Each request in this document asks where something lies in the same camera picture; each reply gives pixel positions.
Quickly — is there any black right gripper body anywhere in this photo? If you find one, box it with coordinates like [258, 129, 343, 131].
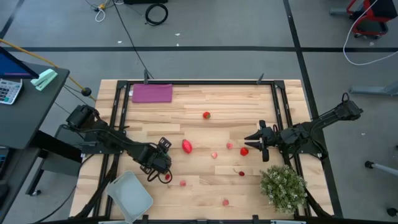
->
[259, 119, 282, 162]

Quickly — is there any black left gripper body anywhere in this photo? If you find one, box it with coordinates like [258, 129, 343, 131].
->
[136, 136, 172, 175]

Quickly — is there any white plastic bin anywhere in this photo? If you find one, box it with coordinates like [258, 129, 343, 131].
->
[106, 170, 154, 224]

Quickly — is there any large oblong red fruit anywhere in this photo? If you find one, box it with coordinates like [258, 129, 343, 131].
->
[181, 139, 193, 155]

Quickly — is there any potted green plant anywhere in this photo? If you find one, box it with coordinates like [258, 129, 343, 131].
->
[259, 164, 308, 215]

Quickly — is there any purple folded cloth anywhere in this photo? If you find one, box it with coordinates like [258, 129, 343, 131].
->
[131, 83, 174, 103]

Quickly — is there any grey stand foot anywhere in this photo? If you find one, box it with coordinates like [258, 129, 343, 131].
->
[348, 81, 398, 96]

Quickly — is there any grey pole with black tip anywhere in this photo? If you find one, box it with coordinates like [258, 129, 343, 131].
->
[364, 160, 398, 177]

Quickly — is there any black office desk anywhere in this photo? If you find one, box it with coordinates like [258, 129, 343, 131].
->
[0, 62, 83, 218]

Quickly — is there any mint green stapler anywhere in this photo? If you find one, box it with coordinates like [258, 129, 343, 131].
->
[30, 68, 58, 91]

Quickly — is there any red and black cart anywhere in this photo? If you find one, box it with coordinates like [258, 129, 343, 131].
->
[346, 0, 398, 40]

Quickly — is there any white desk calculator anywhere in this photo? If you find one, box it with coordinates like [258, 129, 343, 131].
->
[0, 78, 24, 105]

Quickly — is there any computer monitor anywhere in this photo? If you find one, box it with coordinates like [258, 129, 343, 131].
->
[0, 46, 40, 80]

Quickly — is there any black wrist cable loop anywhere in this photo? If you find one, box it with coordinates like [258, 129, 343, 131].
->
[147, 170, 167, 185]

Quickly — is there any black metal table frame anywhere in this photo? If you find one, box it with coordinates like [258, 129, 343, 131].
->
[74, 79, 335, 224]

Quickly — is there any long white cable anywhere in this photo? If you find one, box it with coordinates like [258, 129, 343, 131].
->
[343, 0, 398, 66]

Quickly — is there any long black floor cable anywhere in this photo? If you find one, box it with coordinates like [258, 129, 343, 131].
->
[111, 0, 155, 80]

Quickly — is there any coiled black cable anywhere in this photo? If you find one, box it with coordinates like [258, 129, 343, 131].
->
[144, 2, 169, 26]

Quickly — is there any yellow cable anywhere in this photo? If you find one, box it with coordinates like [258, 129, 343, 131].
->
[0, 37, 97, 102]

